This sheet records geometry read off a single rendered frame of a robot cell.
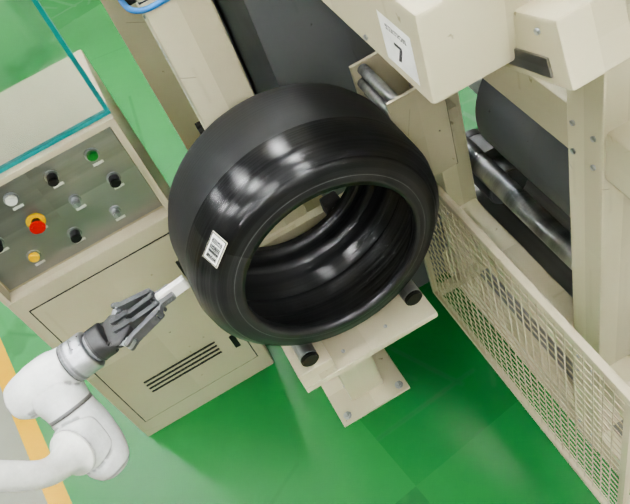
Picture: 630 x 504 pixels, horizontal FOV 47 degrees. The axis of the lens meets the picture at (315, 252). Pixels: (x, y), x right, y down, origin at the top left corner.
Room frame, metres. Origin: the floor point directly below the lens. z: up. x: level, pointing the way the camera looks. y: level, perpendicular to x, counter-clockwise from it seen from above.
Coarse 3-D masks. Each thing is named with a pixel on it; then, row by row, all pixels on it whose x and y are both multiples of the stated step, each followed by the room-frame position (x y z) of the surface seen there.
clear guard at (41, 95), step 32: (0, 0) 1.64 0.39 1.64; (32, 0) 1.64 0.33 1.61; (0, 32) 1.64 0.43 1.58; (32, 32) 1.65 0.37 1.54; (0, 64) 1.63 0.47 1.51; (32, 64) 1.64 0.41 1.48; (64, 64) 1.65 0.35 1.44; (0, 96) 1.63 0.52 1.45; (32, 96) 1.64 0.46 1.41; (64, 96) 1.64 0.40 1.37; (96, 96) 1.64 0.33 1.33; (0, 128) 1.62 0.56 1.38; (32, 128) 1.63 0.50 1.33; (64, 128) 1.64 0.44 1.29; (0, 160) 1.62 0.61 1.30
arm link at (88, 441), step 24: (96, 408) 0.93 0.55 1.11; (72, 432) 0.88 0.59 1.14; (96, 432) 0.88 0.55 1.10; (120, 432) 0.90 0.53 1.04; (48, 456) 0.84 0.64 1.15; (72, 456) 0.83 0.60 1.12; (96, 456) 0.84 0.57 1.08; (120, 456) 0.85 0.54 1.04; (0, 480) 0.77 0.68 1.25; (24, 480) 0.78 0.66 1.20; (48, 480) 0.79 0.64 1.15
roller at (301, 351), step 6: (294, 348) 1.00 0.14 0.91; (300, 348) 0.98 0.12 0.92; (306, 348) 0.98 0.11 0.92; (312, 348) 0.97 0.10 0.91; (300, 354) 0.97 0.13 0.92; (306, 354) 0.96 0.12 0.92; (312, 354) 0.96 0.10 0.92; (300, 360) 0.96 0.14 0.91; (306, 360) 0.95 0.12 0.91; (312, 360) 0.95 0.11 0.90; (306, 366) 0.95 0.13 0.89
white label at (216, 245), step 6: (216, 234) 0.97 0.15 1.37; (210, 240) 0.98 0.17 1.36; (216, 240) 0.97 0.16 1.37; (222, 240) 0.96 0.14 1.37; (210, 246) 0.97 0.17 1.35; (216, 246) 0.96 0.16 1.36; (222, 246) 0.95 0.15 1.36; (204, 252) 0.98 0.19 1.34; (210, 252) 0.97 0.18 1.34; (216, 252) 0.96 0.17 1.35; (222, 252) 0.95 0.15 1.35; (210, 258) 0.96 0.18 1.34; (216, 258) 0.95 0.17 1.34; (216, 264) 0.95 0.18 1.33
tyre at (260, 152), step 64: (256, 128) 1.11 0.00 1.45; (320, 128) 1.05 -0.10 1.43; (384, 128) 1.06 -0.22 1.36; (192, 192) 1.09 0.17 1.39; (256, 192) 0.98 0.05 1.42; (320, 192) 0.97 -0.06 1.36; (384, 192) 1.22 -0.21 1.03; (192, 256) 1.00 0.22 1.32; (256, 256) 1.22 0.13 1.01; (320, 256) 1.21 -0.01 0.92; (384, 256) 1.11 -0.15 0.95; (256, 320) 0.94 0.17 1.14; (320, 320) 1.03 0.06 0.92
